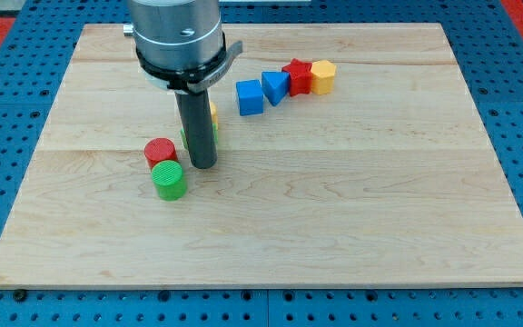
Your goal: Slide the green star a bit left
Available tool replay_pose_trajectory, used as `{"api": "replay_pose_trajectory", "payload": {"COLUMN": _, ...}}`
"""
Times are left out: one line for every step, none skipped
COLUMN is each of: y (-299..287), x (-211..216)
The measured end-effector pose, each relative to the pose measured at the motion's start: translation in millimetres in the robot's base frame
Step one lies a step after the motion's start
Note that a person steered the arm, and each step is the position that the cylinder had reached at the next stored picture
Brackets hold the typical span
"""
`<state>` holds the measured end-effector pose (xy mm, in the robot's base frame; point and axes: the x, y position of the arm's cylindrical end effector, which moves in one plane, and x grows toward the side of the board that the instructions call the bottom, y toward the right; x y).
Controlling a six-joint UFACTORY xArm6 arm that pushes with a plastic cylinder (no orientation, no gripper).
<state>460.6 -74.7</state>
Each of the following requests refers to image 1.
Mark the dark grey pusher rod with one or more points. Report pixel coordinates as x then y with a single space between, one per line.
195 113

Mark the green star block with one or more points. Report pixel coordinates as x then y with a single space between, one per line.
215 136

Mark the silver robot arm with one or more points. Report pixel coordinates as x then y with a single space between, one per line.
178 42

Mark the red star block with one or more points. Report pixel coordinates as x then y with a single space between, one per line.
300 76

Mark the yellow block behind rod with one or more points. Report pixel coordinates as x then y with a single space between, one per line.
214 114

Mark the red cylinder block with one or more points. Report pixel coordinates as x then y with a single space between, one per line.
158 150

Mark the blue cube block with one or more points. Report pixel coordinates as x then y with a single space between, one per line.
250 97

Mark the green cylinder block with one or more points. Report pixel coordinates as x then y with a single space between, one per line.
169 180

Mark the blue triangle block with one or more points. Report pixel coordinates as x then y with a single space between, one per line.
275 86

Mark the yellow hexagon block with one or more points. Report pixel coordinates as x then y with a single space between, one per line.
323 73

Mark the light wooden board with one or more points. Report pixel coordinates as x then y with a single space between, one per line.
388 181

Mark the grey clamp bracket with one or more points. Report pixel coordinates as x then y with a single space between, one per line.
219 71

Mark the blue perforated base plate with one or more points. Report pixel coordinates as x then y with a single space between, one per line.
35 55

